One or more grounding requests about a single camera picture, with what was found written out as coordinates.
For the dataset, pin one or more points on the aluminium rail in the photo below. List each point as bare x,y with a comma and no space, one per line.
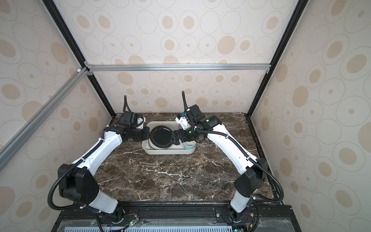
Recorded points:
179,67
23,135

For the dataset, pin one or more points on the black bowl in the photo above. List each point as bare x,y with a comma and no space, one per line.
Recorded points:
160,137

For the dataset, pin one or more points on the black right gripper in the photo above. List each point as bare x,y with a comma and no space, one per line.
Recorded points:
182,138

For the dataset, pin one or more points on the aluminium rail left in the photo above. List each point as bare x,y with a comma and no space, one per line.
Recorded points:
23,135

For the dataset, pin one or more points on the black corner frame post right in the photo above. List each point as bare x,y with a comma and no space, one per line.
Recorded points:
292,23

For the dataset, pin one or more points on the light blue mug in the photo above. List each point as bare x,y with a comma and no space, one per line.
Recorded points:
189,145

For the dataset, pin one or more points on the black corner frame post left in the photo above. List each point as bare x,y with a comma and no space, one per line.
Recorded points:
74,47

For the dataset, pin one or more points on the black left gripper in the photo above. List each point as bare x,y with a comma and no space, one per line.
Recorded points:
147,134

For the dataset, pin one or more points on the black corner frame post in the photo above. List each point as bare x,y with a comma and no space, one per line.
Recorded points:
292,23
74,47

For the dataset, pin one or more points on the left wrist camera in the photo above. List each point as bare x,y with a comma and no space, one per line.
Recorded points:
131,120

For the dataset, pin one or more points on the aluminium rail back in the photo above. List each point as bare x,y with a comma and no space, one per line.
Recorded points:
179,67

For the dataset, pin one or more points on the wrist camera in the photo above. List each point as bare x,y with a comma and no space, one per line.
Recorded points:
190,117
131,120

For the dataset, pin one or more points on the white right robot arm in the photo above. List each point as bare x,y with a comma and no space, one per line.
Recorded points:
252,170

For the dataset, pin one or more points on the white plastic bin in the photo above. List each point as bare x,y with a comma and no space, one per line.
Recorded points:
174,149

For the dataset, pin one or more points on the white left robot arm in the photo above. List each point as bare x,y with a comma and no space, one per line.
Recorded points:
76,185

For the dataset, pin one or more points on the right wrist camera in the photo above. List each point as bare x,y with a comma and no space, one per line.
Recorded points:
190,117

